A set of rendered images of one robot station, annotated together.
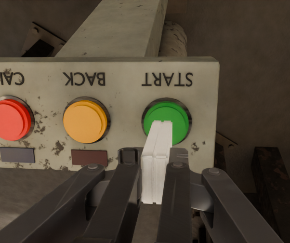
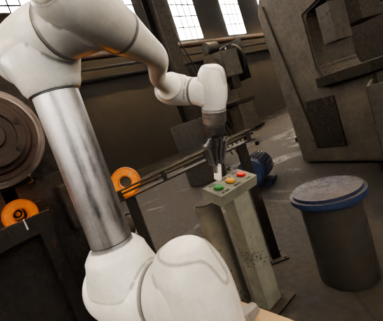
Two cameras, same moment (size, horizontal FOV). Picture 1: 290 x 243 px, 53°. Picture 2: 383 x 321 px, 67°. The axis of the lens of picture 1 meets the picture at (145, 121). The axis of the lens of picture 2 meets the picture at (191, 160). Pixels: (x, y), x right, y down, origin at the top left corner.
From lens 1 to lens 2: 105 cm
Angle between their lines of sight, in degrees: 50
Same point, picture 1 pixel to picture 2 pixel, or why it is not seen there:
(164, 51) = (233, 263)
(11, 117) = (240, 173)
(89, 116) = (230, 179)
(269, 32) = not seen: outside the picture
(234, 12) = not seen: outside the picture
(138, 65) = (231, 189)
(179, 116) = (217, 187)
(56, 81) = (240, 181)
